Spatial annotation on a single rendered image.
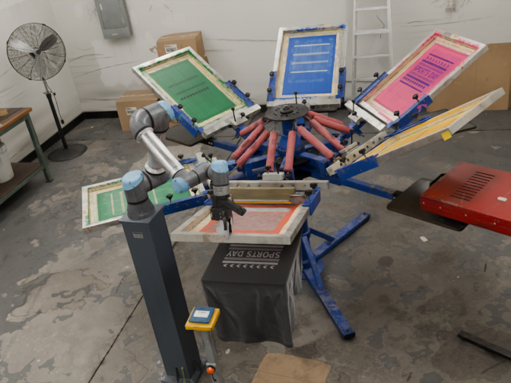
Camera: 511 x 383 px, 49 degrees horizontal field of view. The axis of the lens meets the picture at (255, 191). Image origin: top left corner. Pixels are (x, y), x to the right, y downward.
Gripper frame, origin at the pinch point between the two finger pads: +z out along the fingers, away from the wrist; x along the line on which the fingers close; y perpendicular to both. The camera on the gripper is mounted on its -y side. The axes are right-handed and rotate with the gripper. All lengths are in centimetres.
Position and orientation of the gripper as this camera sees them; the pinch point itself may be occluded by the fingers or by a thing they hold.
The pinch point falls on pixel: (230, 235)
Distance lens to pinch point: 260.0
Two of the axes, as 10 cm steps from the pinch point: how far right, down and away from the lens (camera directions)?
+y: -9.6, 0.0, 2.7
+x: -2.7, 2.5, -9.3
